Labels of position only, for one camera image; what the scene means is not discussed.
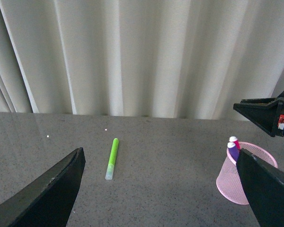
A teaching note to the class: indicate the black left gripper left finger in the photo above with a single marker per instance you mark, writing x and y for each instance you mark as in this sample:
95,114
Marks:
49,199

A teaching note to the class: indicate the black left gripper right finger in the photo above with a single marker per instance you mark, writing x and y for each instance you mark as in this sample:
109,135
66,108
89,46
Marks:
263,185

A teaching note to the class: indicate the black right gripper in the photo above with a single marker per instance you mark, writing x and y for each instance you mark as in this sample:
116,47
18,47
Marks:
265,113

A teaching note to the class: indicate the pink highlighter pen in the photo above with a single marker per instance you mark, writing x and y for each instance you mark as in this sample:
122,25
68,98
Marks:
235,140

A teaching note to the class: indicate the purple highlighter pen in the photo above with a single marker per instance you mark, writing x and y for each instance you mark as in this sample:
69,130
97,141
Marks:
233,150

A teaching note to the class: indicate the pink mesh cup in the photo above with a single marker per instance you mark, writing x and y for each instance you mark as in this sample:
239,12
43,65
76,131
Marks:
228,181

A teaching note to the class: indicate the green highlighter pen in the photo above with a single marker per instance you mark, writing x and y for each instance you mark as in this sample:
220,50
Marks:
112,159

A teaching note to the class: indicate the white pleated curtain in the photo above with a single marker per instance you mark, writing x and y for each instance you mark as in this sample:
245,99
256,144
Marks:
153,58

